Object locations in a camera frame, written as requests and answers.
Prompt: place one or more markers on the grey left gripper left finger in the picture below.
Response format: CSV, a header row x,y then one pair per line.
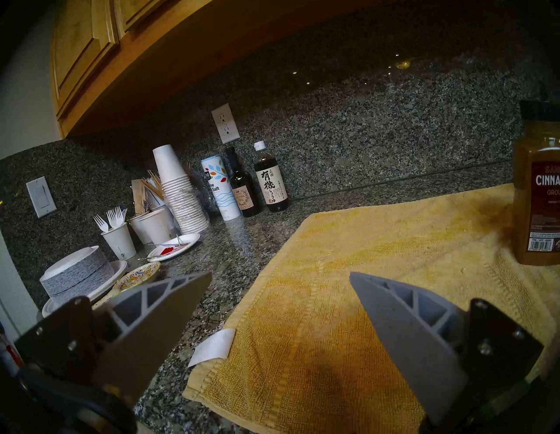
x,y
144,332

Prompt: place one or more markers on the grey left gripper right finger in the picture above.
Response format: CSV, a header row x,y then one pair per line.
x,y
407,332

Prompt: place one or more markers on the wooden spoon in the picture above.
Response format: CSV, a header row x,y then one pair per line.
x,y
138,275

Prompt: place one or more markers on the ground cinnamon jar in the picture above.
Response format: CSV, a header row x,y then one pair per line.
x,y
538,205

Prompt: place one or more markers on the large white plate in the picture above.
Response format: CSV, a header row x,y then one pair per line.
x,y
114,273

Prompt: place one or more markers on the grey stack of paper plates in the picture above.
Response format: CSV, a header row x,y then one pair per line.
x,y
76,273

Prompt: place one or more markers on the small white plate red stain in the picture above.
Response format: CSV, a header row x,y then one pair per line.
x,y
175,246

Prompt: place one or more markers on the white paper cup with forks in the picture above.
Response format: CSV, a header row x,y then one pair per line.
x,y
119,243

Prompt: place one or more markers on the yellow terry towel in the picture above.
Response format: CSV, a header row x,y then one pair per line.
x,y
350,245

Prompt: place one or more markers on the white paper cup with sticks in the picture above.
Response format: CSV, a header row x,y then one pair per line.
x,y
136,227
155,227

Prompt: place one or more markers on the white plastic fork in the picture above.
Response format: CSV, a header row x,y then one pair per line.
x,y
120,216
101,223
111,218

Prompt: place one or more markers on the flat wooden cutlery pack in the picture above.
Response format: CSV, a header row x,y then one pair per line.
x,y
138,197

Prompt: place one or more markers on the stack of white paper cups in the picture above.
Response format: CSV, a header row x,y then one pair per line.
x,y
180,197

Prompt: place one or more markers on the bundle of wooden stir sticks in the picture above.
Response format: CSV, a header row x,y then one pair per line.
x,y
154,186

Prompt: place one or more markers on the white salt canister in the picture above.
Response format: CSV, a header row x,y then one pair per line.
x,y
221,188

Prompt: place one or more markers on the dark oil bottle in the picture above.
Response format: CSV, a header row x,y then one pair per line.
x,y
244,192

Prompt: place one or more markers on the soy sauce bottle white cap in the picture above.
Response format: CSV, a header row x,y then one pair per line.
x,y
271,183

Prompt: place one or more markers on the wooden upper cabinets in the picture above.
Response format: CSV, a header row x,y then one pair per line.
x,y
131,61

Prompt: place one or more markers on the white light switch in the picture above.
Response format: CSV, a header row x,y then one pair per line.
x,y
41,197

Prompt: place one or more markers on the white wall outlet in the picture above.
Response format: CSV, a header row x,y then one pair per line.
x,y
225,123

